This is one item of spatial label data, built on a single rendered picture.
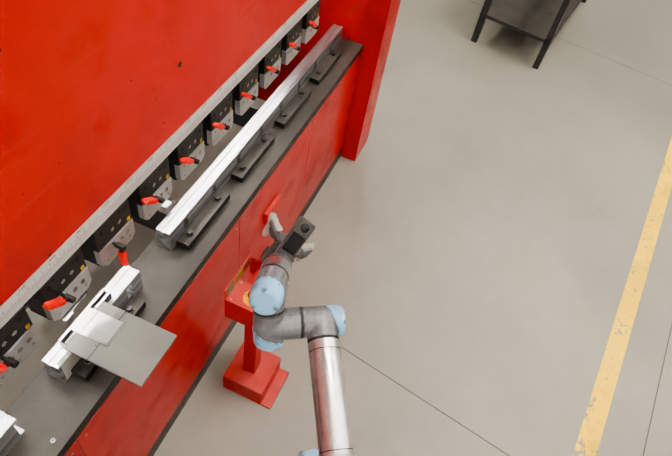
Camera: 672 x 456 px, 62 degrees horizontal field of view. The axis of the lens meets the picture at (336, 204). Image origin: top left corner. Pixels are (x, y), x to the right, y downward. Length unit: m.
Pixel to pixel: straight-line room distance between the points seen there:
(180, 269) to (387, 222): 1.71
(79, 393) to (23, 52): 1.07
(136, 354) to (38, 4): 1.02
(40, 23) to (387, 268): 2.45
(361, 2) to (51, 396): 2.35
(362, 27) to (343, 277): 1.40
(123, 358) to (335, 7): 2.21
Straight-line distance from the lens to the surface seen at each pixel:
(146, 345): 1.82
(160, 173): 1.82
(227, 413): 2.78
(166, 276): 2.09
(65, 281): 1.64
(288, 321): 1.34
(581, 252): 3.88
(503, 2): 5.60
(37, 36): 1.25
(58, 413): 1.92
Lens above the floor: 2.59
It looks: 47 degrees down
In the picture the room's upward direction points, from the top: 12 degrees clockwise
